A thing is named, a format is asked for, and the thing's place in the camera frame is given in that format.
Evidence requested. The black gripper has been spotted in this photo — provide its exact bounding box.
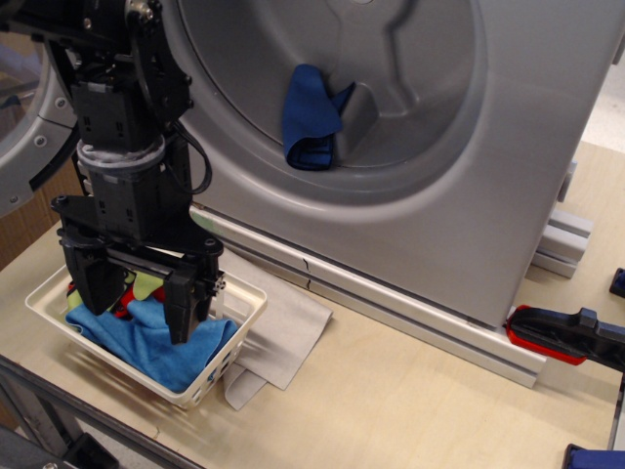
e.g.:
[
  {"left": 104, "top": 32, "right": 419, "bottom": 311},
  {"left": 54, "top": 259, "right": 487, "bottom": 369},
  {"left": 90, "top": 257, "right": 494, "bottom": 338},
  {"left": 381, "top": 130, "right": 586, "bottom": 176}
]
[{"left": 52, "top": 163, "right": 223, "bottom": 345}]

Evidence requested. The dark blue cloth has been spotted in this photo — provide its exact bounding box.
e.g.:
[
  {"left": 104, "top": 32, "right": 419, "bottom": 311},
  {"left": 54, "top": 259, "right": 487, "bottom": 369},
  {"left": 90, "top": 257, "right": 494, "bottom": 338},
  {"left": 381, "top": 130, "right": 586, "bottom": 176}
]
[{"left": 281, "top": 64, "right": 355, "bottom": 171}]

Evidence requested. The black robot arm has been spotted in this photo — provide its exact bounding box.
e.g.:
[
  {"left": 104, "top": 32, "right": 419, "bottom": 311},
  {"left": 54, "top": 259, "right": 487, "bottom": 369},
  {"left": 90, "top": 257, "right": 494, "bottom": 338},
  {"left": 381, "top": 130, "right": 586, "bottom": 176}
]
[{"left": 1, "top": 1, "right": 223, "bottom": 344}]

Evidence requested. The round washing machine door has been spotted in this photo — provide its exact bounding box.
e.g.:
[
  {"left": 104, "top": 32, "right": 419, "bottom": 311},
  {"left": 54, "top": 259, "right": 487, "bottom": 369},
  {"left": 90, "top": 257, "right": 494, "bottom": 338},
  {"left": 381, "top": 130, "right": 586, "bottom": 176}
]
[{"left": 1, "top": 32, "right": 77, "bottom": 216}]

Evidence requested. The grey toy washing machine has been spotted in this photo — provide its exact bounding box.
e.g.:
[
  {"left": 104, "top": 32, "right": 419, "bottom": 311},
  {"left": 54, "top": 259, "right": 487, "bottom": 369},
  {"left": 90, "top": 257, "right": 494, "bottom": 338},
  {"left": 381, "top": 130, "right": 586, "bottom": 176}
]
[{"left": 163, "top": 1, "right": 624, "bottom": 326}]

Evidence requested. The yellow-green cloth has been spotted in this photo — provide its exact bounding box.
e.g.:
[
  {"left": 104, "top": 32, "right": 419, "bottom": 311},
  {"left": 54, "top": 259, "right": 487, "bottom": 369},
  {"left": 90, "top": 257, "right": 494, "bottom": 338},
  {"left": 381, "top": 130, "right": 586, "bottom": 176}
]
[{"left": 64, "top": 271, "right": 166, "bottom": 328}]

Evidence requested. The red cloth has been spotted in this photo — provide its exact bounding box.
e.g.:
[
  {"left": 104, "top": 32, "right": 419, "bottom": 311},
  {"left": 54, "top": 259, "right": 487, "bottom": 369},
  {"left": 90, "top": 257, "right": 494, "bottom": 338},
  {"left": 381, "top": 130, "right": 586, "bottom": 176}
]
[{"left": 66, "top": 277, "right": 165, "bottom": 320}]

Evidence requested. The light blue cloth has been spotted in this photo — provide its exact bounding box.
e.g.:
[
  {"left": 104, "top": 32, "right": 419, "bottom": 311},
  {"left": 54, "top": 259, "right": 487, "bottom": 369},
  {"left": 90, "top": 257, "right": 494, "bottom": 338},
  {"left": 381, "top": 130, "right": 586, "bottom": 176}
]
[{"left": 70, "top": 320, "right": 237, "bottom": 393}]

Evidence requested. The white plastic basket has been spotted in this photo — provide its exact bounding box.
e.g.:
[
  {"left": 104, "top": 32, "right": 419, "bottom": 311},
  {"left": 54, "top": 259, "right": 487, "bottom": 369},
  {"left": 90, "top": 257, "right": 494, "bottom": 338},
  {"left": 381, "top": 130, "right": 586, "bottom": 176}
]
[{"left": 25, "top": 268, "right": 267, "bottom": 408}]

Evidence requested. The grey cloth under basket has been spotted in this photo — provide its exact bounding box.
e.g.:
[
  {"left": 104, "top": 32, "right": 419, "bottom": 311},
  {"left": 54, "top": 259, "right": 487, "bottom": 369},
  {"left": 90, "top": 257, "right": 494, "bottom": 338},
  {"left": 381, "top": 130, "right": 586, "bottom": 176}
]
[{"left": 220, "top": 250, "right": 332, "bottom": 410}]

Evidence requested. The short aluminium extrusion block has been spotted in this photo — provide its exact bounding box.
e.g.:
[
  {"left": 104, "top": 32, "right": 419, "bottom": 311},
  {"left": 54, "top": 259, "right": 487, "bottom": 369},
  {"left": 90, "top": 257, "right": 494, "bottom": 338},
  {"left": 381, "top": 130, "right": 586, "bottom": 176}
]
[{"left": 531, "top": 209, "right": 594, "bottom": 278}]

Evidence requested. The red and black clamp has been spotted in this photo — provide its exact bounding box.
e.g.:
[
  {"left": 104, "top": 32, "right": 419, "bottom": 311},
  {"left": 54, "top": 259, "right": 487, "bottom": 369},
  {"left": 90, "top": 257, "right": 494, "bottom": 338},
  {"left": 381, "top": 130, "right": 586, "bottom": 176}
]
[{"left": 505, "top": 305, "right": 624, "bottom": 372}]

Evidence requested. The blue black clamp corner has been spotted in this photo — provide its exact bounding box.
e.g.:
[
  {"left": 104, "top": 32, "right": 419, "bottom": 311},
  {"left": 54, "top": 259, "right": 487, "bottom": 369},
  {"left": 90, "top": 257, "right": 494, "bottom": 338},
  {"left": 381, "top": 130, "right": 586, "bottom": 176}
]
[{"left": 562, "top": 445, "right": 625, "bottom": 469}]

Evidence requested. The black clamp at edge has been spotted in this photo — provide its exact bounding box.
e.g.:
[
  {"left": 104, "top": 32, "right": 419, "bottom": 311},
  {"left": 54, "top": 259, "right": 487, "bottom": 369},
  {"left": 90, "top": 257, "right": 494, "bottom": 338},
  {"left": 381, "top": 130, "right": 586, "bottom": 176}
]
[{"left": 609, "top": 268, "right": 625, "bottom": 298}]

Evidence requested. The black metal table frame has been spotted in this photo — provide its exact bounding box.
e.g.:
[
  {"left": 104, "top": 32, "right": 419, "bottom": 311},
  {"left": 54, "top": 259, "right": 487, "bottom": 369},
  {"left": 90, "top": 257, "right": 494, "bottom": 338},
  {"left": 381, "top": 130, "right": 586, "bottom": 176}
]
[{"left": 1, "top": 357, "right": 198, "bottom": 468}]

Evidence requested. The aluminium extrusion rail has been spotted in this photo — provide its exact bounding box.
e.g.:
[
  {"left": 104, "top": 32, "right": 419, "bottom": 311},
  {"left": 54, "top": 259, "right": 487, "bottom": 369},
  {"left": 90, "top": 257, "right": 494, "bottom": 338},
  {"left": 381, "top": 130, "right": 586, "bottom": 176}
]
[{"left": 190, "top": 204, "right": 547, "bottom": 388}]

